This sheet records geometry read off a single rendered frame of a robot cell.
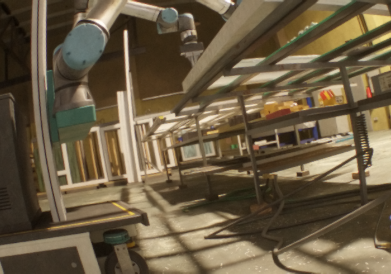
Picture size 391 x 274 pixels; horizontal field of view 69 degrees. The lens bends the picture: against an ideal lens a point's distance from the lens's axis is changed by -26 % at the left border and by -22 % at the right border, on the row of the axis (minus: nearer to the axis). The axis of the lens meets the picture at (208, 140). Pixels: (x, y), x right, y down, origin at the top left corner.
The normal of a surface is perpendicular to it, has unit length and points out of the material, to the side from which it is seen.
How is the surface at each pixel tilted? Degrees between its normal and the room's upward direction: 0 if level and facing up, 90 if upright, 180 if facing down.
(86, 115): 90
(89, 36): 94
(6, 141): 90
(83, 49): 94
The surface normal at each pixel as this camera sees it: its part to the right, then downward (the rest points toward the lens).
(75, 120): 0.41, -0.10
